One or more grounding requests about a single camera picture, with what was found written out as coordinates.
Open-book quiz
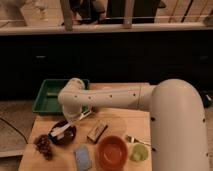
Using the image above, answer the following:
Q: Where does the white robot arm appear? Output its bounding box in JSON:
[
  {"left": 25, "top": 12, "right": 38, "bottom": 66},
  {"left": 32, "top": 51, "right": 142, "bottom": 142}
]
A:
[{"left": 58, "top": 78, "right": 210, "bottom": 171}]

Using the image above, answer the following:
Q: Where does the brown grape bunch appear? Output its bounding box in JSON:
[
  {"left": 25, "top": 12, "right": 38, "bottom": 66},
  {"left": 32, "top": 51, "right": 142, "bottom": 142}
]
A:
[{"left": 34, "top": 134, "right": 53, "bottom": 160}]

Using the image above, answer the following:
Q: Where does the green cup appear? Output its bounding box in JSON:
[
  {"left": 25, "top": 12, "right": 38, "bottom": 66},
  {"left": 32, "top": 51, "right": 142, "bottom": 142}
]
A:
[{"left": 130, "top": 144, "right": 148, "bottom": 162}]

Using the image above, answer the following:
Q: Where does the green plastic tray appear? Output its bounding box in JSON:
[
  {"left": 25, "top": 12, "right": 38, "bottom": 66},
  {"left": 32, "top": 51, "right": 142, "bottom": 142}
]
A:
[{"left": 32, "top": 78, "right": 91, "bottom": 116}]

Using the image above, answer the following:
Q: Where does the wooden block eraser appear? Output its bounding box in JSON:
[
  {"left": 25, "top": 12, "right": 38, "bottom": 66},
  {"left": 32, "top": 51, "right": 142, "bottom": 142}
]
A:
[{"left": 87, "top": 121, "right": 108, "bottom": 144}]

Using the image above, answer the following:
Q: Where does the white handled brush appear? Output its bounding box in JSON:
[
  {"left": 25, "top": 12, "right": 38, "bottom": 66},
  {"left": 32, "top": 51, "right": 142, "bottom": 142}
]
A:
[{"left": 50, "top": 110, "right": 92, "bottom": 137}]

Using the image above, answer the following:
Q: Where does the orange bowl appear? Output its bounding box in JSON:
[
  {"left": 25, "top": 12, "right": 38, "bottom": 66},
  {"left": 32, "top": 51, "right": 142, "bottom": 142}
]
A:
[{"left": 96, "top": 135, "right": 128, "bottom": 171}]

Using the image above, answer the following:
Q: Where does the purple bowl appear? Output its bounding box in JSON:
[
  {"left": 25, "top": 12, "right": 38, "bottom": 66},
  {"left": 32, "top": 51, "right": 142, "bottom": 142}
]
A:
[{"left": 48, "top": 120, "right": 77, "bottom": 146}]

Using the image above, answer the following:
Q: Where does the wooden board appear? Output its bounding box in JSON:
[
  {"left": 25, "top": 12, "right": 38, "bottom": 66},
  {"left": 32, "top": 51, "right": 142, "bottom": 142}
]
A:
[{"left": 18, "top": 108, "right": 151, "bottom": 171}]

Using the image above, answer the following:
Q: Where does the blue sponge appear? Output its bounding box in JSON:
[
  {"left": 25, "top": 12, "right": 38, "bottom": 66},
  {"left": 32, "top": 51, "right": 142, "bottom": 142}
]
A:
[{"left": 74, "top": 146, "right": 92, "bottom": 171}]

